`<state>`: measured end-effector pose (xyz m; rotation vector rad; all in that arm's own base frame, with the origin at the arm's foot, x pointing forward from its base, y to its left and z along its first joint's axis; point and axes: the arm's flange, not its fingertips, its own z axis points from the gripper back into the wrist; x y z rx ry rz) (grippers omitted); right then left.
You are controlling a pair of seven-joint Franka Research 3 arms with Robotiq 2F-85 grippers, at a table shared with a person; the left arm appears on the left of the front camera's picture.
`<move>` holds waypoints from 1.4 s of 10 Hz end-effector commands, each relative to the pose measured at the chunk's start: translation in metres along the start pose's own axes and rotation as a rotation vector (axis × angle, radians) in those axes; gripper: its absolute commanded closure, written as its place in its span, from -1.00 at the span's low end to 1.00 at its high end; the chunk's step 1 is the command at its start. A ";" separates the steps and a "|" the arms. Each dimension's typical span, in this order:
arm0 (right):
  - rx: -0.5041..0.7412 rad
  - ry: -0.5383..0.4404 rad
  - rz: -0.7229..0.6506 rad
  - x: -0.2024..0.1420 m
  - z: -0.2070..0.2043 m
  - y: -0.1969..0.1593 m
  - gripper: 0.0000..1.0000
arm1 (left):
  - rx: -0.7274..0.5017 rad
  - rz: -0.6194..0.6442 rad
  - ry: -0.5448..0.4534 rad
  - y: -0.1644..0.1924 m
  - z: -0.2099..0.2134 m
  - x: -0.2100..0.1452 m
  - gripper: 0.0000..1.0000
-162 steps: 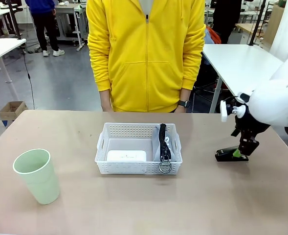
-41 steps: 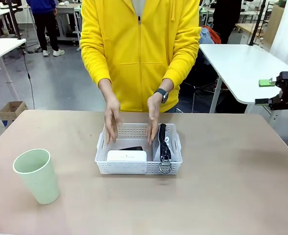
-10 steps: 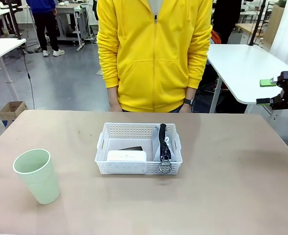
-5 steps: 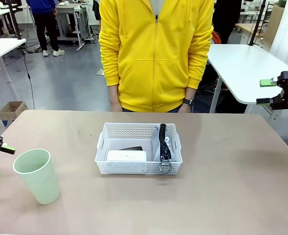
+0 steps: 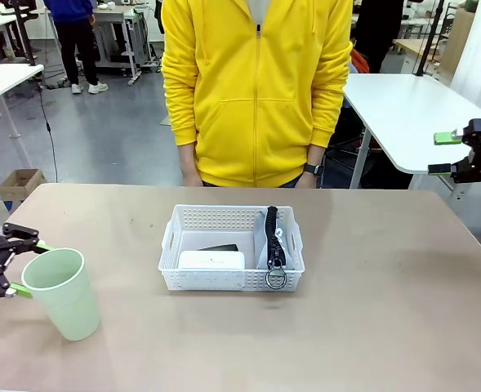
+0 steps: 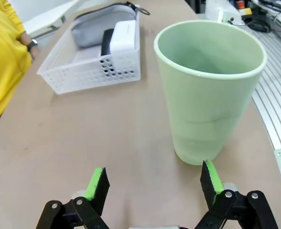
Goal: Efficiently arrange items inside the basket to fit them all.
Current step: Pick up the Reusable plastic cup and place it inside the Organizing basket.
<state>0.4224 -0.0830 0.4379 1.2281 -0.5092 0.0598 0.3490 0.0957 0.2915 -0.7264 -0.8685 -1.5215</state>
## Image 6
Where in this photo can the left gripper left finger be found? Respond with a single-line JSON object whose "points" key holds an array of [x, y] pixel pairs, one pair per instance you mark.
{"points": [[96, 188]]}

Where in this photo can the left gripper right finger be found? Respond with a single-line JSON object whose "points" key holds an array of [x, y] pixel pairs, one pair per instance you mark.
{"points": [[211, 183]]}

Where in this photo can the white rectangular box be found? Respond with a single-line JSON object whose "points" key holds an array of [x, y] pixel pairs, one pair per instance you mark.
{"points": [[123, 35]]}

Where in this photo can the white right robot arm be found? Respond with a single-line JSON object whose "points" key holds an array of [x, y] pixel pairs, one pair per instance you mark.
{"points": [[223, 12]]}

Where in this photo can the person's left forearm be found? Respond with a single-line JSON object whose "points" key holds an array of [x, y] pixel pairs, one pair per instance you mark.
{"points": [[24, 38]]}

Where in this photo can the white perforated plastic basket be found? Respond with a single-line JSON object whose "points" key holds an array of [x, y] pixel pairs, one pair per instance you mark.
{"points": [[83, 71]]}

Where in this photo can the person's left hand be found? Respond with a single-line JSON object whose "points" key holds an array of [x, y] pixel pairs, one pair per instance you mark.
{"points": [[35, 51]]}

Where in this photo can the light green plastic cup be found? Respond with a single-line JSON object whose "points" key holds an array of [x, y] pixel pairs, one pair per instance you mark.
{"points": [[202, 114]]}

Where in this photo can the black wrist watch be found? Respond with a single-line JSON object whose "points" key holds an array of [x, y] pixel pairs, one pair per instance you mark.
{"points": [[32, 44]]}

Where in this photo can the person in yellow hoodie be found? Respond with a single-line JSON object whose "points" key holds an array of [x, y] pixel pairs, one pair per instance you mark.
{"points": [[2, 59]]}

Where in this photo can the grey zipper pouch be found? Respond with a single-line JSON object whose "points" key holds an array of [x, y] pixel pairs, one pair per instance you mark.
{"points": [[95, 28]]}

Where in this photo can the large white table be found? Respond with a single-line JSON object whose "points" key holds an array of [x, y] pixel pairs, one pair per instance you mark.
{"points": [[49, 19]]}

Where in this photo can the aluminium slotted base plate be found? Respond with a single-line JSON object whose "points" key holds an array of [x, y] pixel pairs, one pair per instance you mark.
{"points": [[273, 95]]}

